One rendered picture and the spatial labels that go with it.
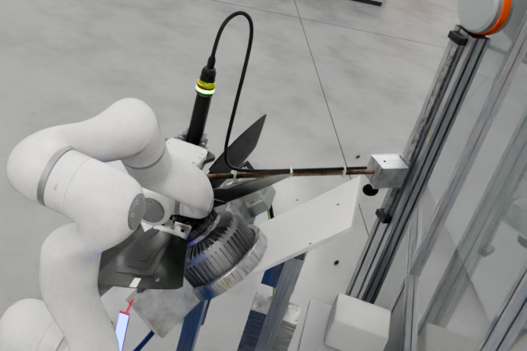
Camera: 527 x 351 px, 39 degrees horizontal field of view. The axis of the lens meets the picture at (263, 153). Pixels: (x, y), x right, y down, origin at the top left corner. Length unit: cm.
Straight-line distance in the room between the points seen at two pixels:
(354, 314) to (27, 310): 109
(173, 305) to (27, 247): 171
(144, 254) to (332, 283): 211
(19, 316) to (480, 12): 131
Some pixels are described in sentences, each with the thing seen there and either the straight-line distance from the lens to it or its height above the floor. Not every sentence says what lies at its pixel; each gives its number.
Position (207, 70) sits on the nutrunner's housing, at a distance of 173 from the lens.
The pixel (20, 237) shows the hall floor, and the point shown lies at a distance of 374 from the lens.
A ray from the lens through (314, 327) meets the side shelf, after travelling 233.
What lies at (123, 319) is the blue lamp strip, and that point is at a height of 118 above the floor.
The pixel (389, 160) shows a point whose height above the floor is 138.
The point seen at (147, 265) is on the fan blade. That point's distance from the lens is 186.
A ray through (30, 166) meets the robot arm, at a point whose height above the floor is 173.
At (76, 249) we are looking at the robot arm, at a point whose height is 162.
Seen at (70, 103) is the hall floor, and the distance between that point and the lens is 480.
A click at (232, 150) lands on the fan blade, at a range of 212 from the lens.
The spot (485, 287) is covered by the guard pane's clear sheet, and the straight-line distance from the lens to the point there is 167.
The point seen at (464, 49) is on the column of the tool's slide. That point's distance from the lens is 206.
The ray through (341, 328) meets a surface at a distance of 223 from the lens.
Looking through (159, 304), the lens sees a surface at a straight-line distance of 205.
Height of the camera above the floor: 242
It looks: 31 degrees down
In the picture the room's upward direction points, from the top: 16 degrees clockwise
